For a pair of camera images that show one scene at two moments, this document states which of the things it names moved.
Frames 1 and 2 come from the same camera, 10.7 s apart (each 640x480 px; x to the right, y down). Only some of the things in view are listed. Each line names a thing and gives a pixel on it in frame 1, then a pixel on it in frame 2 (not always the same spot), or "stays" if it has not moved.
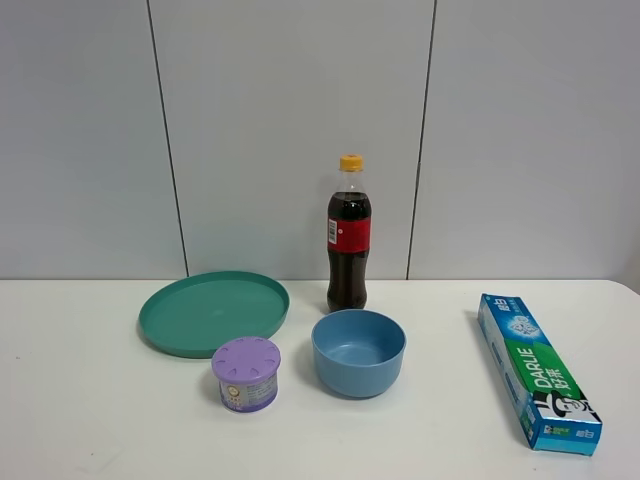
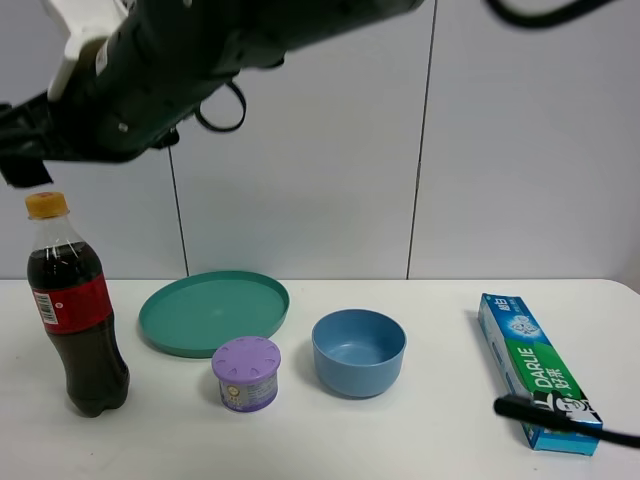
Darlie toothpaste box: (554, 413) stays
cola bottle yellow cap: (349, 225) -> (46, 205)
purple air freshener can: (247, 370) stays
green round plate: (191, 317) stays
